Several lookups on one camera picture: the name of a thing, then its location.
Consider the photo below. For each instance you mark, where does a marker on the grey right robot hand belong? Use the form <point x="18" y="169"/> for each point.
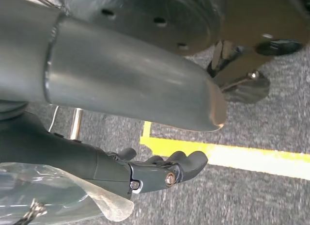
<point x="60" y="153"/>

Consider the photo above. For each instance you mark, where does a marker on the clear plastic sheet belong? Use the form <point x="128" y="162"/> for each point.
<point x="72" y="201"/>

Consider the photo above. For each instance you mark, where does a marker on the steel workbench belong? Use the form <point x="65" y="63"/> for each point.
<point x="76" y="124"/>

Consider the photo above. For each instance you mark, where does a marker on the grey robot leg tube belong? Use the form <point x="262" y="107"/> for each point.
<point x="121" y="72"/>

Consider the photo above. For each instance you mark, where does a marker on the yellow floor tape frame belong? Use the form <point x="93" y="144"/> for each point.
<point x="242" y="157"/>

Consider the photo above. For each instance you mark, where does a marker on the black round robot knob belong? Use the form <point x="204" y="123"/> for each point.
<point x="278" y="47"/>

